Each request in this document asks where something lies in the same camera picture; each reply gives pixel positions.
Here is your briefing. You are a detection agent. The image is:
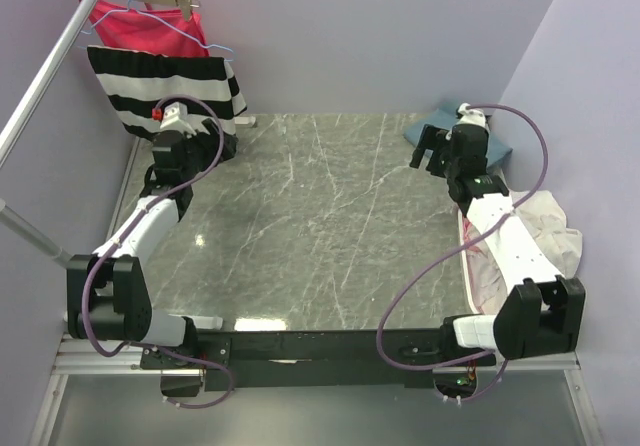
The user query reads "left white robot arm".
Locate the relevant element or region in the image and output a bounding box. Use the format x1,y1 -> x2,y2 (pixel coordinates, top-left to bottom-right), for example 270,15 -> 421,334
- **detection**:
66,117 -> 236,368

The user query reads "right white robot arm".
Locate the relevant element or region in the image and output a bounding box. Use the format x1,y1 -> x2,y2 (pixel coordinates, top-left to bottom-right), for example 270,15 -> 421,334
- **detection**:
410,124 -> 586,365

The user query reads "folded blue t shirt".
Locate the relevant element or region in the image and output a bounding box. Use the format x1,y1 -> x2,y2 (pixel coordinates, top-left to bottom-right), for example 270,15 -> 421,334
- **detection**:
403,102 -> 512,168

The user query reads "white laundry basket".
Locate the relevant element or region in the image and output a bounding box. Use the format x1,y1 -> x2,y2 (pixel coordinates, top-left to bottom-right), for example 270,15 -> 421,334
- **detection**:
457,211 -> 481,314

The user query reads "black and white striped garment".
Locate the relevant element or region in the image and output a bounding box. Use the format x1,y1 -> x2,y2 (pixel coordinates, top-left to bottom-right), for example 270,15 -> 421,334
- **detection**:
87,46 -> 247,140

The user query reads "white rack foot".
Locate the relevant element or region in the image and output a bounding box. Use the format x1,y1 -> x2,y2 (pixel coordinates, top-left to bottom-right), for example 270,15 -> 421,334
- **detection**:
234,115 -> 257,128

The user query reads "pile of white clothes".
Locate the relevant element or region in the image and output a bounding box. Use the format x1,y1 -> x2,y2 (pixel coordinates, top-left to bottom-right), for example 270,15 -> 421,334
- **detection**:
467,190 -> 583,314

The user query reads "pink red garment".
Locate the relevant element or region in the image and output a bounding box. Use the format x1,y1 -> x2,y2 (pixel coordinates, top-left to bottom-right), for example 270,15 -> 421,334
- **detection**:
89,0 -> 209,58

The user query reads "silver clothes rack pole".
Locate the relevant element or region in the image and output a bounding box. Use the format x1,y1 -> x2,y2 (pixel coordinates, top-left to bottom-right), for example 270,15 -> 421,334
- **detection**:
1,0 -> 98,268

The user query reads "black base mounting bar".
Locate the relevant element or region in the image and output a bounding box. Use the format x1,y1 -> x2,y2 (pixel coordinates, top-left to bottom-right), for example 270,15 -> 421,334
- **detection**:
139,326 -> 501,397

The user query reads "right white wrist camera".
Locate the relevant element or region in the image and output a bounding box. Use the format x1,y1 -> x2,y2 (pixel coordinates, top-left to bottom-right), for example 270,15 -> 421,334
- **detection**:
456,103 -> 488,129

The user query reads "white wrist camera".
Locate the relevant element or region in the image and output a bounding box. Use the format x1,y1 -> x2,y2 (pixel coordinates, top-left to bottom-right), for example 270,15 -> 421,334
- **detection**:
456,103 -> 488,129
151,102 -> 196,137

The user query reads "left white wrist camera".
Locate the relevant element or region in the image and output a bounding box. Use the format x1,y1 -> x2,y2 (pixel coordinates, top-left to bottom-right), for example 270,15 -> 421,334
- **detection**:
151,102 -> 196,137

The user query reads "light blue wire hanger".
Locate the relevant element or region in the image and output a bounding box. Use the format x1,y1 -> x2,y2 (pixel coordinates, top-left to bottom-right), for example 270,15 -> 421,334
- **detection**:
83,0 -> 235,62

